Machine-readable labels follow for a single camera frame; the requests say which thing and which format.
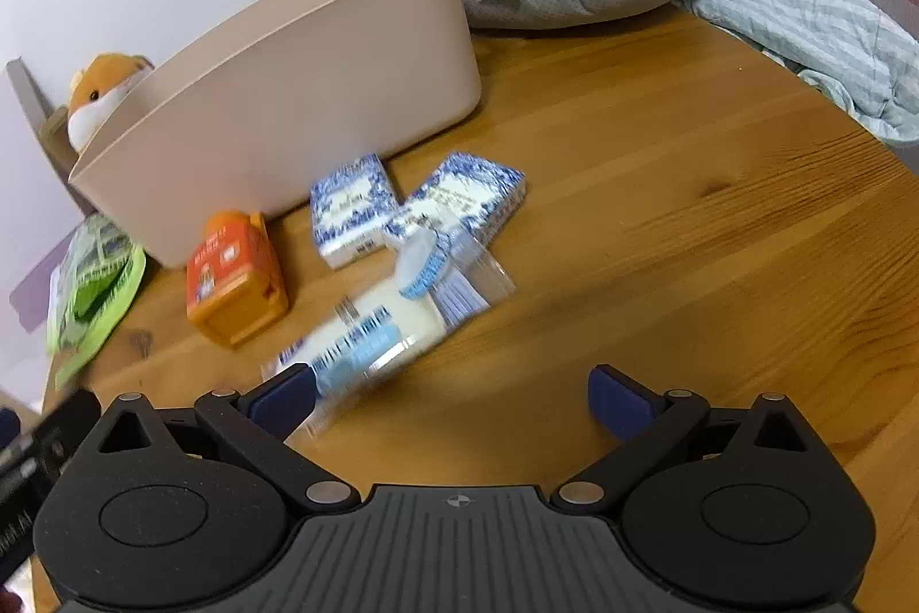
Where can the beige plastic storage container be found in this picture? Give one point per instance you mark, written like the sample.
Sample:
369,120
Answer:
287,103

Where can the orange plastic bottle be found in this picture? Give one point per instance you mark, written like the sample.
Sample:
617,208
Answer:
230,283

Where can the blue white packet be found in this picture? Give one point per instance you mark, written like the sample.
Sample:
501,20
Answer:
359,340

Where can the green striped blanket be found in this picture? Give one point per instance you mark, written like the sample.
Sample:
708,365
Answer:
811,17

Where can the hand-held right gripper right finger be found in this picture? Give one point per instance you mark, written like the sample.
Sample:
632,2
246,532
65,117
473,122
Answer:
619,401

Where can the lilac headboard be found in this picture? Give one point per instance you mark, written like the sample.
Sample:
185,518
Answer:
25,89

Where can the orange hamster plush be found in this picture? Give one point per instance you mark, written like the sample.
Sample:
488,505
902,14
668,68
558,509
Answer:
97,92

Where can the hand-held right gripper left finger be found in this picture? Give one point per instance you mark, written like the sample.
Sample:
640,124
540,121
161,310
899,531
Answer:
287,399

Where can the clear plastic bag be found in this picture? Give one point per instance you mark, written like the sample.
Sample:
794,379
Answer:
474,286

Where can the blue white tape roll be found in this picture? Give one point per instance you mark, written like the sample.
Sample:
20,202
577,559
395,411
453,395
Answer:
423,265

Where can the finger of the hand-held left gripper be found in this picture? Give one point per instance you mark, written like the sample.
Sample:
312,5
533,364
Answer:
68,423

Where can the blue white tissue pack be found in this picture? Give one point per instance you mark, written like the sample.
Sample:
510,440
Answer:
474,193
352,211

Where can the green snack packet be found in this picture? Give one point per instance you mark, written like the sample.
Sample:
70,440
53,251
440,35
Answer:
90,290

